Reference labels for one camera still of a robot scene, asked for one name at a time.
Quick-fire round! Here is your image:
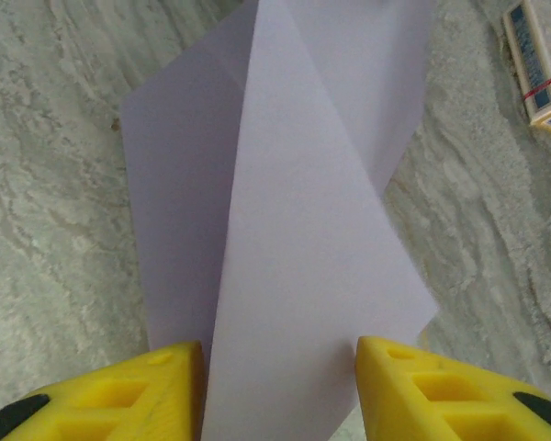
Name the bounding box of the lilac square paper sheet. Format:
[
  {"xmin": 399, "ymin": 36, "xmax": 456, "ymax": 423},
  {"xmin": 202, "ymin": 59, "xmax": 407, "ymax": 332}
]
[{"xmin": 118, "ymin": 0, "xmax": 441, "ymax": 441}]

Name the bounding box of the playing card box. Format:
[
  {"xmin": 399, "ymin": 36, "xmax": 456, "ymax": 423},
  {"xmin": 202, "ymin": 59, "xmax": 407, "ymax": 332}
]
[{"xmin": 502, "ymin": 0, "xmax": 551, "ymax": 140}]

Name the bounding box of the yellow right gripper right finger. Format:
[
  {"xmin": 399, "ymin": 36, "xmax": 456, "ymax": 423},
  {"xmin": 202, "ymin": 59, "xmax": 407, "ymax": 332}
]
[{"xmin": 355, "ymin": 336, "xmax": 551, "ymax": 441}]

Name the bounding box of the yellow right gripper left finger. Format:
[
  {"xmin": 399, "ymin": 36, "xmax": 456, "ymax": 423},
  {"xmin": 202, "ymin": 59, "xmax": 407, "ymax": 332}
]
[{"xmin": 0, "ymin": 339, "xmax": 207, "ymax": 441}]

